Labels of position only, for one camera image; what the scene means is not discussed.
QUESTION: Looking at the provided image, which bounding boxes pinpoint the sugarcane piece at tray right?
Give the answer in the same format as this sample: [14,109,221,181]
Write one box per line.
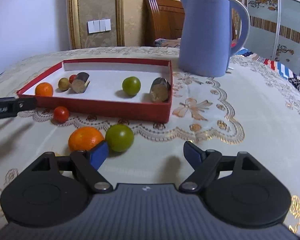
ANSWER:
[149,77,171,102]

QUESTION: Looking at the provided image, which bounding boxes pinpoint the colourful striped bedding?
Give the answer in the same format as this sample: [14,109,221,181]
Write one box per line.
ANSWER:
[154,38,300,92]

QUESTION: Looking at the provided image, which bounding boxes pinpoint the embroidered cream tablecloth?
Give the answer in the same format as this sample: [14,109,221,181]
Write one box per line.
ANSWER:
[0,47,300,235]

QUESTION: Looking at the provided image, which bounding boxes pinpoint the small orange mandarin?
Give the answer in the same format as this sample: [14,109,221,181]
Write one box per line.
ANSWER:
[35,82,53,97]

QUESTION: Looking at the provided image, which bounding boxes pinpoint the patterned wardrobe sliding doors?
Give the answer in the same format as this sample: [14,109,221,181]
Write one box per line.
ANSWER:
[245,0,300,75]

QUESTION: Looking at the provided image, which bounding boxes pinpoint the green tomato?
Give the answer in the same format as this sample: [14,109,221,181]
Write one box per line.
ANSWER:
[105,124,134,153]
[122,76,141,96]

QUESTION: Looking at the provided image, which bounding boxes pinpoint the red cherry tomato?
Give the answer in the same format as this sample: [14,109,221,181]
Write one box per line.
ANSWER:
[53,106,70,123]
[69,74,76,84]

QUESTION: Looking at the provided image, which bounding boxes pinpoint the red cherry tomato in tray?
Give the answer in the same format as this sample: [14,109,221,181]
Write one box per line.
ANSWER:
[69,74,76,84]

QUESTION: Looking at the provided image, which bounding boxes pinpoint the large orange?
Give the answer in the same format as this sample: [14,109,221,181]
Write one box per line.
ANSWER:
[68,127,104,152]

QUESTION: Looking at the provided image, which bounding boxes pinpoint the gold framed wall panel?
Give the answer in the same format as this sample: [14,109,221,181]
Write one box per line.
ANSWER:
[68,0,125,49]

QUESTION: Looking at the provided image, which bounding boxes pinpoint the blue electric kettle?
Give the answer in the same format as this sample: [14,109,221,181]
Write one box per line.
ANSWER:
[179,0,250,77]

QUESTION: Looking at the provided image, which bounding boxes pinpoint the wooden bed headboard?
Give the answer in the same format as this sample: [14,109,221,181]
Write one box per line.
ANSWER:
[143,0,185,47]

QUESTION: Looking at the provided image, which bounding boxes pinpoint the dark sugarcane piece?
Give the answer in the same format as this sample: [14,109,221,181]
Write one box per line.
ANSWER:
[71,72,90,93]

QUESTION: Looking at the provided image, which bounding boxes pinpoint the red shallow box tray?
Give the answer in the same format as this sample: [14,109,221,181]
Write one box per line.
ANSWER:
[17,58,173,123]

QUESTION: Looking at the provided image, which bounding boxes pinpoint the white wall switch panel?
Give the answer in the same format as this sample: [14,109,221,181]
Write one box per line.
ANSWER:
[87,19,111,34]

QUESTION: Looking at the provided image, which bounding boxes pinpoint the pale yellow longan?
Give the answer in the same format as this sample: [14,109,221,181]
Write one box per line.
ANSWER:
[55,153,64,175]

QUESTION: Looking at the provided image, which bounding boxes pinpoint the yellow-green longan in tray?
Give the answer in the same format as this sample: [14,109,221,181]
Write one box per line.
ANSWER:
[58,77,70,92]

